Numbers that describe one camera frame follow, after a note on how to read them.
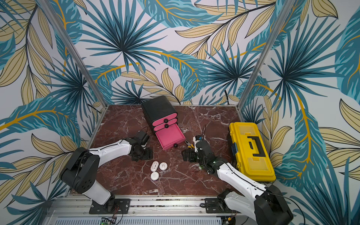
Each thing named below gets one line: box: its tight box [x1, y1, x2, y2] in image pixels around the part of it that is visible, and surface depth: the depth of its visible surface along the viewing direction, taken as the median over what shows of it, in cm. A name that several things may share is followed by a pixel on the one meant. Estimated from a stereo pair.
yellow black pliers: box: [184, 139, 195, 150], surface depth 97 cm
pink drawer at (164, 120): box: [152, 112, 178, 127], surface depth 92 cm
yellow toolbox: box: [228, 121, 277, 182], surface depth 79 cm
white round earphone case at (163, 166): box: [158, 161, 168, 171], surface depth 87 cm
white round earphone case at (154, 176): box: [150, 171, 160, 181], surface depth 84 cm
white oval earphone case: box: [150, 160, 159, 173], surface depth 87 cm
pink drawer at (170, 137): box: [155, 123, 187, 151], surface depth 100 cm
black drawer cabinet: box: [141, 95, 178, 133], surface depth 97 cm
